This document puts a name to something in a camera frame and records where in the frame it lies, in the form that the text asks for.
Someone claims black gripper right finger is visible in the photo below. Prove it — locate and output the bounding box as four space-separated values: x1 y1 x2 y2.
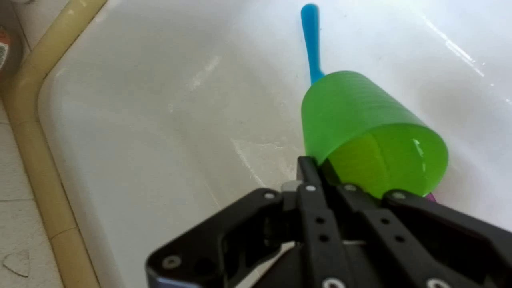
319 158 512 288

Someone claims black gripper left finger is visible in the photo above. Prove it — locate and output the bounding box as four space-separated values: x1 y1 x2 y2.
146 155 354 288

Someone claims green plastic cup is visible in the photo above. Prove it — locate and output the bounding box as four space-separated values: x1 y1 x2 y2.
301 69 452 200

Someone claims white sink basin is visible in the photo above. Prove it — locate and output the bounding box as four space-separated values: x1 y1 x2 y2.
37 0 512 288

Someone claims blue plastic spoon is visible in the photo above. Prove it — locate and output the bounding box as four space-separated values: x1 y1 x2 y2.
300 1 327 86

